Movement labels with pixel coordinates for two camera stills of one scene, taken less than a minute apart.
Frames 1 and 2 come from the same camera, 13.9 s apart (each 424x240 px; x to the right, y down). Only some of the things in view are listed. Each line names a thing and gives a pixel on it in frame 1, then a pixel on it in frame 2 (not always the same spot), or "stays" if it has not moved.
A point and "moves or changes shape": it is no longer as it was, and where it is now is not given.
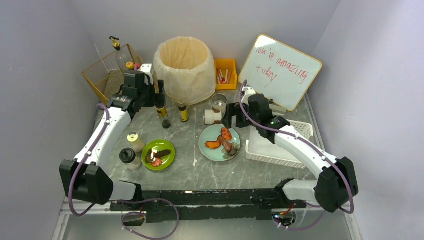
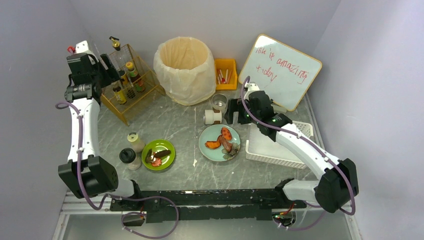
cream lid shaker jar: x=138 y=144 stays
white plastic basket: x=258 y=147 stays
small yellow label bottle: x=183 y=113 moves or changes shape
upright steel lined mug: x=219 y=102 stays
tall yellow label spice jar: x=162 y=113 moves or changes shape
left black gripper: x=159 y=93 → x=104 y=66
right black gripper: x=237 y=112 stays
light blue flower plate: x=211 y=133 stays
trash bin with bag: x=187 y=66 stays
